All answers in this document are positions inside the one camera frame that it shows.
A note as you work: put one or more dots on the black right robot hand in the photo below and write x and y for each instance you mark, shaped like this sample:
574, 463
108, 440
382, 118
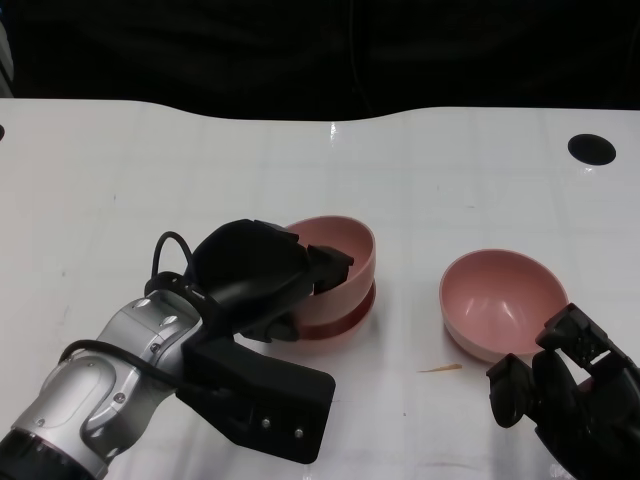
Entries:
590, 420

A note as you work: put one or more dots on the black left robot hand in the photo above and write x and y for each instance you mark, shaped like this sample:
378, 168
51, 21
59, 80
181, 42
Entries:
250, 270

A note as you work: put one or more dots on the pink plastic bowl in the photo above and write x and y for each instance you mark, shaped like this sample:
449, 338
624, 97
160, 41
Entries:
357, 250
330, 346
495, 300

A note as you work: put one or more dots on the small orange scrap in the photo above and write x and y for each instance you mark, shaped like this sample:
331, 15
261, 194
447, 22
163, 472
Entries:
442, 369

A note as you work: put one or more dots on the black backdrop curtain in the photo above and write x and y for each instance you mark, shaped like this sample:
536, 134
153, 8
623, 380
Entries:
300, 50

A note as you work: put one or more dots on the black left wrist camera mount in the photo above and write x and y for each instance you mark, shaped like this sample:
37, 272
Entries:
260, 395

